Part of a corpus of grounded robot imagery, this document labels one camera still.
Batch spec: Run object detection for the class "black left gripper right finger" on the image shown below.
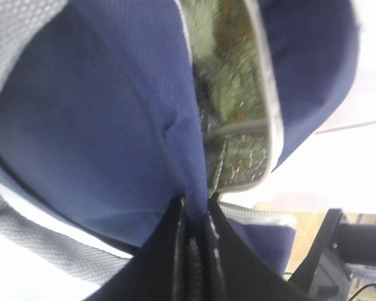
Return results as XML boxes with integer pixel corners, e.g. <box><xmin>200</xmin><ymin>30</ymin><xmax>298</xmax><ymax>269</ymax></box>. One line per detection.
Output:
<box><xmin>205</xmin><ymin>201</ymin><xmax>309</xmax><ymax>301</ymax></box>

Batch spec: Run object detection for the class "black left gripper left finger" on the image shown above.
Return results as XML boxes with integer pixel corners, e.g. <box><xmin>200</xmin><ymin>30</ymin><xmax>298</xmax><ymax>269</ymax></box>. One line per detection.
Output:
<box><xmin>88</xmin><ymin>198</ymin><xmax>206</xmax><ymax>300</ymax></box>

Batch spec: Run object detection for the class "navy blue lunch bag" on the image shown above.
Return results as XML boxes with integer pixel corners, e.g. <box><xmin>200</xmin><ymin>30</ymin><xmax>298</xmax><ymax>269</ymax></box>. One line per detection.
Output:
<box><xmin>0</xmin><ymin>1</ymin><xmax>358</xmax><ymax>284</ymax></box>

